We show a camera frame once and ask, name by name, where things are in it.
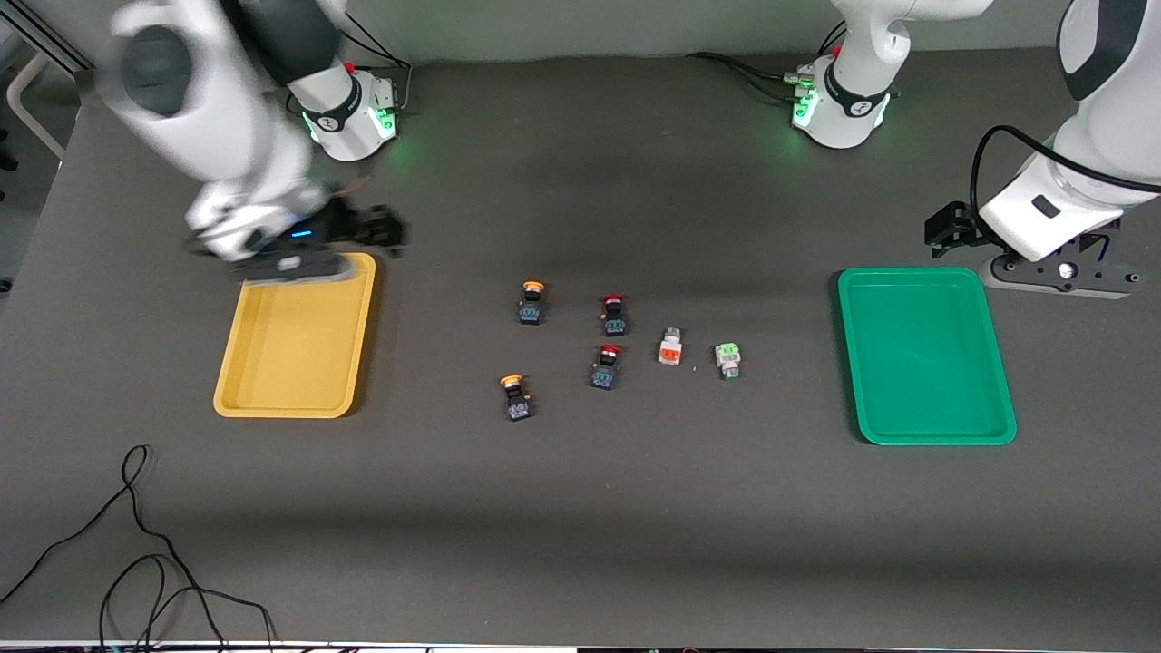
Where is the green plastic tray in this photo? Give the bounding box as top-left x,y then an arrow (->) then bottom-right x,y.
836,266 -> 1018,446

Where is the yellow plastic tray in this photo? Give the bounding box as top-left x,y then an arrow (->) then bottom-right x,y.
213,252 -> 377,419

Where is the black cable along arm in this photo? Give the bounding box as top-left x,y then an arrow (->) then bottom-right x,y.
969,124 -> 1161,223

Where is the black base cable bundle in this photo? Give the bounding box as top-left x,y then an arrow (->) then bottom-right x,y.
687,52 -> 817,102
340,9 -> 415,114

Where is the long thin black cable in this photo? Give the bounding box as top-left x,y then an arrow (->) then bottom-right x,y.
0,444 -> 228,653

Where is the black metal rail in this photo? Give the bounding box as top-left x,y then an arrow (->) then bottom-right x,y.
0,14 -> 92,73

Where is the white tubular frame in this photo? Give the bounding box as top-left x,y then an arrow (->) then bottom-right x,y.
7,50 -> 69,160

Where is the looped thin black cable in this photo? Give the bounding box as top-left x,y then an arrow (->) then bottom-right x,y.
98,553 -> 278,653

